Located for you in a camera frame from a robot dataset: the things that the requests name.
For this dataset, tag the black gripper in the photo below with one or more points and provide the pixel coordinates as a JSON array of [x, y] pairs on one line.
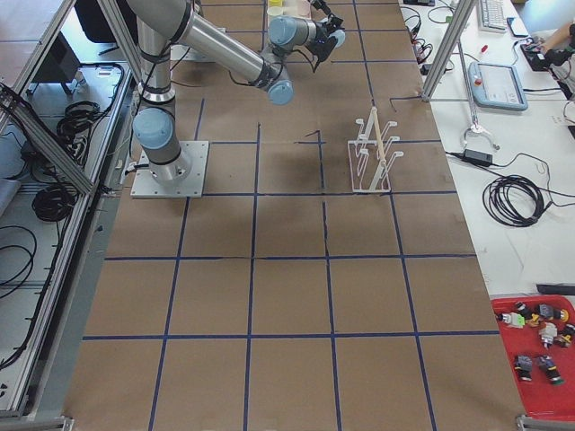
[[322, 31]]

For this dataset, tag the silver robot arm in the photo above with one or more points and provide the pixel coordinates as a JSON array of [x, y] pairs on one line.
[[251, 40]]

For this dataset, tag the cream serving tray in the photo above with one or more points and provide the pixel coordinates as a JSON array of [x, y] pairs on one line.
[[296, 8]]

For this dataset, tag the white keyboard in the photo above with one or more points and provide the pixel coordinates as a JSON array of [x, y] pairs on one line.
[[491, 16]]

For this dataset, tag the metal reacher grabber tool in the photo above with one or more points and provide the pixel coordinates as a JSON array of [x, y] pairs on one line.
[[475, 129]]

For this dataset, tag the blue teach pendant tablet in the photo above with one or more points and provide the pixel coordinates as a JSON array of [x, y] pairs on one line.
[[496, 86]]

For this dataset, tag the black power adapter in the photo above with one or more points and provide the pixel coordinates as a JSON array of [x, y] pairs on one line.
[[477, 158]]

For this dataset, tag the smartphone on table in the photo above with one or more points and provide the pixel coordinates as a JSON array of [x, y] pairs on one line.
[[517, 27]]

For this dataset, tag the red parts tray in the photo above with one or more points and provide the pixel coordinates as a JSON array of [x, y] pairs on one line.
[[541, 398]]

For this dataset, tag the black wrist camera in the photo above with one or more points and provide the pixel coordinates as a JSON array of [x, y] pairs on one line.
[[334, 22]]

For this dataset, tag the white wire cup rack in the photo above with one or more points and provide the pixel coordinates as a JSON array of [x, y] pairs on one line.
[[371, 157]]

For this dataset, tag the aluminium frame post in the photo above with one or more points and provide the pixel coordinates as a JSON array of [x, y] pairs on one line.
[[445, 49]]

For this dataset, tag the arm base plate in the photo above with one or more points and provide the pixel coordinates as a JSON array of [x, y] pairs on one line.
[[183, 178]]

